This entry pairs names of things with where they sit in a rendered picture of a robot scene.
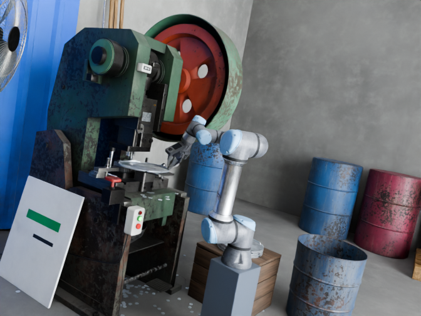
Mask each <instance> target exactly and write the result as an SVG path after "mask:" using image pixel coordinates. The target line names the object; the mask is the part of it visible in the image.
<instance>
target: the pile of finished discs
mask: <svg viewBox="0 0 421 316"><path fill-rule="evenodd" d="M217 246H218V247H219V248H220V249H221V250H222V251H224V250H225V249H226V247H227V243H218V244H217ZM263 250H264V247H263V245H262V244H261V243H260V242H258V241H257V240H255V239H253V240H252V246H251V258H258V257H260V256H262V253H263Z"/></svg>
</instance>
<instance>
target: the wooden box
mask: <svg viewBox="0 0 421 316"><path fill-rule="evenodd" d="M222 254H223V251H222V250H221V249H220V248H219V247H218V246H217V243H216V244H213V243H207V242H206V241H201V242H198V243H197V246H196V250H195V256H194V263H193V267H192V274H191V279H190V284H189V291H188V296H190V297H192V298H194V299H195V300H197V301H198V302H200V303H203V299H204V293H205V286H206V283H207V276H208V272H209V266H210V262H211V259H212V258H216V257H219V256H222ZM280 259H281V255H280V254H279V253H276V252H273V251H271V250H269V249H267V248H264V250H263V253H262V256H260V257H258V258H251V260H252V262H253V263H255V264H257V265H259V266H260V267H261V269H260V273H259V279H258V283H257V288H256V294H255V297H254V303H253V307H252V313H251V316H255V315H257V314H258V313H259V312H262V311H263V310H264V309H266V308H268V307H269V306H270V305H271V301H272V297H273V292H274V286H275V283H276V277H277V273H278V268H279V262H280Z"/></svg>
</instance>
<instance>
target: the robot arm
mask: <svg viewBox="0 0 421 316"><path fill-rule="evenodd" d="M205 123H206V121H205V119H204V118H202V117H201V116H198V115H196V116H195V117H194V118H193V119H192V121H191V123H190V124H189V126H188V127H187V129H186V131H185V132H184V134H183V136H182V138H181V141H182V142H181V141H180V142H178V143H176V144H174V145H171V146H170V147H168V148H166V149H165V152H166V153H167V154H168V158H167V169H168V170H170V169H172V168H174V167H176V166H178V165H179V163H180V162H181V161H182V159H187V158H188V156H189V154H190V152H189V149H190V148H191V147H192V145H193V143H194V141H195V140H196V139H197V141H198V142H199V143H200V144H202V145H206V144H208V143H215V144H219V147H220V148H219V149H220V152H221V154H222V158H223V160H224V165H223V169H222V174H221V179H220V182H219V187H218V190H217V196H216V201H215V204H214V208H213V210H212V211H211V212H209V216H208V218H204V219H203V220H202V224H201V231H202V236H203V238H204V240H205V241H206V242H207V243H213V244H216V243H227V247H226V249H225V250H224V252H223V254H222V257H221V262H223V264H225V265H226V266H229V267H231V268H235V269H239V270H246V269H249V268H250V267H251V265H252V260H251V246H252V240H253V236H254V232H255V225H256V224H255V222H254V221H253V220H251V219H249V218H247V217H244V216H240V215H236V214H235V215H233V216H232V215H231V213H232V208H233V205H234V200H235V196H236V192H237V187H238V184H239V179H240V176H241V171H242V167H243V165H244V164H246V163H247V160H248V158H258V157H262V156H263V155H264V154H265V153H266V152H267V150H268V142H267V140H266V138H265V137H264V136H263V135H261V134H257V133H253V132H246V131H241V130H233V129H231V130H228V131H221V130H214V129H207V128H205V127H204V125H205ZM187 154H188V156H187ZM174 157H176V159H174ZM186 157H187V158H186Z"/></svg>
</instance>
